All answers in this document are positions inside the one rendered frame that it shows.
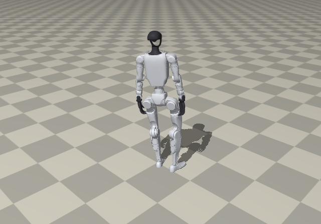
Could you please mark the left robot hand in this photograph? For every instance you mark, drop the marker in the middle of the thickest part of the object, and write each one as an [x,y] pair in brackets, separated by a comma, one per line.
[140,105]

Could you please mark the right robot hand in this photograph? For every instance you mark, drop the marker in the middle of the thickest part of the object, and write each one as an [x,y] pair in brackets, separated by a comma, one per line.
[182,106]

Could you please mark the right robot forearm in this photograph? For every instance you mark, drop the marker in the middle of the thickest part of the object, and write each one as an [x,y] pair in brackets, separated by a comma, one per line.
[179,87]

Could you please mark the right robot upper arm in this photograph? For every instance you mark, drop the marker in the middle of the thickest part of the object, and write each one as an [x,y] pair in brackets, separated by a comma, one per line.
[172,59]

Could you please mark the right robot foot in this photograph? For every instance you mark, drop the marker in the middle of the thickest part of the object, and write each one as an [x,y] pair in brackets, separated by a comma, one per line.
[173,168]

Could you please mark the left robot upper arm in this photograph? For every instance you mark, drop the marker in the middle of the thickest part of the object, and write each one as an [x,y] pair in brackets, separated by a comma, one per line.
[140,67]

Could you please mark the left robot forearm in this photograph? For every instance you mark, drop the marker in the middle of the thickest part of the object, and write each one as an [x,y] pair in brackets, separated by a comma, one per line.
[139,85]

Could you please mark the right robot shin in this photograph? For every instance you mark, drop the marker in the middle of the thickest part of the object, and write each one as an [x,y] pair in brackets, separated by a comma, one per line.
[175,145]

